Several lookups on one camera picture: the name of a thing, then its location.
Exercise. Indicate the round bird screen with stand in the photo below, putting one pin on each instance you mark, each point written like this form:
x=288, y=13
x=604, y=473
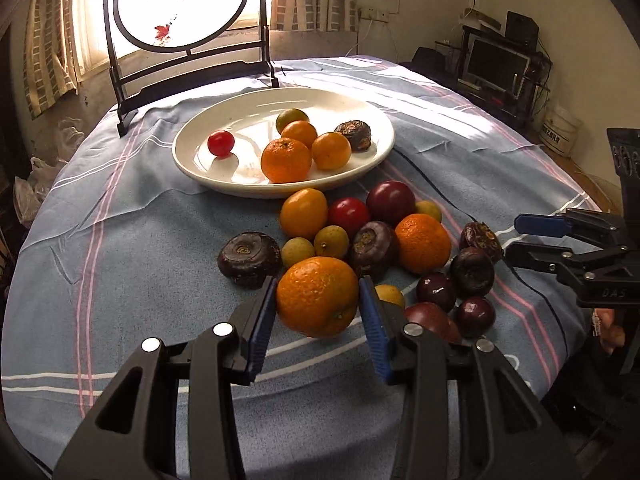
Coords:
x=190, y=67

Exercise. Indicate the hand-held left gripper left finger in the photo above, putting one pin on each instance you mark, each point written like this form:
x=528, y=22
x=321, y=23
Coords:
x=260, y=331

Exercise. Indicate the blue striped tablecloth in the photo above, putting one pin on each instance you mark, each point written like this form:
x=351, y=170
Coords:
x=125, y=270

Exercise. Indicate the dark red plum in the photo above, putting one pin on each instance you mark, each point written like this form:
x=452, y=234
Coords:
x=475, y=316
x=436, y=291
x=391, y=202

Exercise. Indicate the green yellow small citrus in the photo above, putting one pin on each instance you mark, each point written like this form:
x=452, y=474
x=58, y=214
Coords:
x=290, y=117

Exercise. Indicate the orange mandarin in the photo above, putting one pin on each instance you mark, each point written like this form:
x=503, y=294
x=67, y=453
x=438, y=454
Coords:
x=286, y=161
x=423, y=243

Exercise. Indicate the small orange kumquat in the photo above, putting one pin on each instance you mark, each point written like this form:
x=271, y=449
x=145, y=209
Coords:
x=299, y=132

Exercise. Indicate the white bucket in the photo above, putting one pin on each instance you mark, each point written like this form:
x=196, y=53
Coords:
x=560, y=132

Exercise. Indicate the small yellow green fruit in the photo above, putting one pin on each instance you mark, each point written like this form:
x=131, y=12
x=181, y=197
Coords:
x=296, y=251
x=430, y=210

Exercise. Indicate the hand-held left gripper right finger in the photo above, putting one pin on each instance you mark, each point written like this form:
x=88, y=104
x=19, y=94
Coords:
x=376, y=332

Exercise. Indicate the large dark water chestnut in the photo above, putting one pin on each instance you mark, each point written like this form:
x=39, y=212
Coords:
x=248, y=259

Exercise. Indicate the red passion fruit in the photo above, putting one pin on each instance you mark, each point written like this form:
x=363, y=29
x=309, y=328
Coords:
x=432, y=321

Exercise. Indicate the wall power outlet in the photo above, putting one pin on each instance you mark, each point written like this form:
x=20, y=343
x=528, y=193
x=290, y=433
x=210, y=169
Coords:
x=373, y=14

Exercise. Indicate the computer monitor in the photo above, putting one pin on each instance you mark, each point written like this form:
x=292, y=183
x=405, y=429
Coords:
x=495, y=62

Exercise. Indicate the round orange kumquat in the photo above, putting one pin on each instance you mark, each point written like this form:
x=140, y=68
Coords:
x=331, y=150

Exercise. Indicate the oval orange kumquat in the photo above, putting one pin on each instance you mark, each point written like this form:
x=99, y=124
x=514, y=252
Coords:
x=303, y=213

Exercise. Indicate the black box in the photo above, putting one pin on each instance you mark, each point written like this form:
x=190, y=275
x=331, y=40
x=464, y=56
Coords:
x=522, y=26

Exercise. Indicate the person's right hand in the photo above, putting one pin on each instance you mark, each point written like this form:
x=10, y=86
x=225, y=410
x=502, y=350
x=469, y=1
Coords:
x=609, y=332

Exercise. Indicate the small yellow longan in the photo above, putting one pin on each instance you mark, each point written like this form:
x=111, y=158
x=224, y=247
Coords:
x=330, y=241

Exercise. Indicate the wrinkled dark water chestnut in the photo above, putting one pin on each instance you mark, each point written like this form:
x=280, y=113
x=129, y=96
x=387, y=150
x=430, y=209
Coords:
x=481, y=241

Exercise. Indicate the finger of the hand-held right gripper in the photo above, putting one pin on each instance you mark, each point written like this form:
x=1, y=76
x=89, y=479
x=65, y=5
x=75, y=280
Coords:
x=535, y=256
x=542, y=223

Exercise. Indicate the dark brown water chestnut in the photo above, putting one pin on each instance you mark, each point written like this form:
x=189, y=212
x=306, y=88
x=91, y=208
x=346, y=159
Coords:
x=356, y=135
x=471, y=271

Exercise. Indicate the large orange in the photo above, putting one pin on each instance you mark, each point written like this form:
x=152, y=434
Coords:
x=317, y=296

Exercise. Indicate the clear plastic bags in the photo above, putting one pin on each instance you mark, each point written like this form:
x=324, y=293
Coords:
x=35, y=190

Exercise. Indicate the white oval plate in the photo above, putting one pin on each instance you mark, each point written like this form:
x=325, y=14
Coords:
x=250, y=160

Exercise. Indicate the red cherry tomato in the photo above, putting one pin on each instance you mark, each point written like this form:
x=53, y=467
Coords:
x=221, y=142

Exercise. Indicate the purple brown water chestnut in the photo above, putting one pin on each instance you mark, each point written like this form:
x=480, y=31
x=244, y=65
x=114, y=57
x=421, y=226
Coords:
x=372, y=250

